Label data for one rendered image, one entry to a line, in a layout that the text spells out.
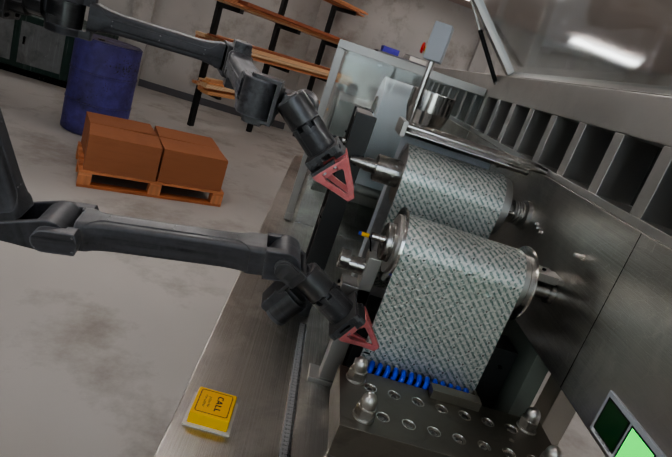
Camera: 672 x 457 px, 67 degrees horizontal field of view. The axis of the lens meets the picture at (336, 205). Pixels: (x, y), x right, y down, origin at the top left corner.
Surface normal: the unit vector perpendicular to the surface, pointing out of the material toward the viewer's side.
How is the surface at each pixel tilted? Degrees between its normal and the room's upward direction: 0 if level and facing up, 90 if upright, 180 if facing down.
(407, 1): 90
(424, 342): 90
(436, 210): 92
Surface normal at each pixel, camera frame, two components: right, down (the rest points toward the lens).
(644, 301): -0.95, -0.30
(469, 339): -0.01, 0.28
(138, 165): 0.39, 0.38
